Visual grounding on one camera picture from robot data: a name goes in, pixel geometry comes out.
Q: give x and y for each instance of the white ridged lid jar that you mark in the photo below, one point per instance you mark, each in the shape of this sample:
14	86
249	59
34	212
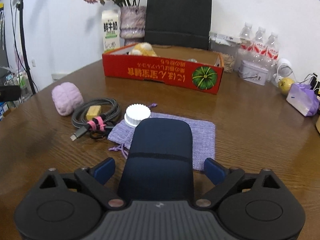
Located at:
137	113

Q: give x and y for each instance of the pale printed tin box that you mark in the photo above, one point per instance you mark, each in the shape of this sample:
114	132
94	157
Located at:
252	73

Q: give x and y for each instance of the lilac fluffy ball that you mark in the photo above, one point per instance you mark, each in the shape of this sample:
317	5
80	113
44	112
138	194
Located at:
67	98

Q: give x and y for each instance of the red cardboard box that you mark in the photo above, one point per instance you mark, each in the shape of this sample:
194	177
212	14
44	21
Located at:
160	72

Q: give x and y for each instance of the white wall vent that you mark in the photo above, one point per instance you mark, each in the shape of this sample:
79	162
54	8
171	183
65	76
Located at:
58	77

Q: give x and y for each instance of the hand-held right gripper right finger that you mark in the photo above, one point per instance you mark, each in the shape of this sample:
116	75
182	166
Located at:
215	171

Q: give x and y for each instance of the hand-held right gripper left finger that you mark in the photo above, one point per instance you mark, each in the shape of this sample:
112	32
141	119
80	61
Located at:
105	170

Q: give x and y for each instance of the storage rack with bottles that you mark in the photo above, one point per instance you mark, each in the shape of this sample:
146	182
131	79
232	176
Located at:
15	82

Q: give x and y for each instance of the small white fan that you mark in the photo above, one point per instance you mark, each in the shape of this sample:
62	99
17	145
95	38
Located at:
285	70

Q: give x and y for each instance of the clear container white lid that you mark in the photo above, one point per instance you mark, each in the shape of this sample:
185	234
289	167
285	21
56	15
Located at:
228	62

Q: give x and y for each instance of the purple flower wall sticker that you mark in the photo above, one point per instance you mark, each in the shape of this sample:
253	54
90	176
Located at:
20	60

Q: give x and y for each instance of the navy zip pouch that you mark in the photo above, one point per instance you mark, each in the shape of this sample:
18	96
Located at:
157	175

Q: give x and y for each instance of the black paper bag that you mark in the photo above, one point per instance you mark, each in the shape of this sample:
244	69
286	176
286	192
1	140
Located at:
177	17

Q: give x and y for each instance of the purple tissue pack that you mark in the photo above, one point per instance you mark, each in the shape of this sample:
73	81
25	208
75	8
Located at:
302	101

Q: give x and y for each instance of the small yellow block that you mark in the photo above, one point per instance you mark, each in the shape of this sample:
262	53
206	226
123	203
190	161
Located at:
93	112

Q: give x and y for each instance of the white milk carton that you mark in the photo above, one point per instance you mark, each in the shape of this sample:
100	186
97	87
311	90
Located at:
110	30

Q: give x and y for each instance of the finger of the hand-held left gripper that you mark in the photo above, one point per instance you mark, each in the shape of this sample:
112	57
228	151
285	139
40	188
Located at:
10	93

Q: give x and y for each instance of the yellow spotted plush toy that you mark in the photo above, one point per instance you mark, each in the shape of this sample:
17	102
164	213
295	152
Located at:
143	48

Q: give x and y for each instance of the green yellow apple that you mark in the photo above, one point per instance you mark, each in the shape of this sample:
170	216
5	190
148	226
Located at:
287	85

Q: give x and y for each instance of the purple glass vase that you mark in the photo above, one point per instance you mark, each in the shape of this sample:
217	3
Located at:
132	25

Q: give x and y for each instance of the black light stand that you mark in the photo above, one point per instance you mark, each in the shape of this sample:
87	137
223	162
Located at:
22	30

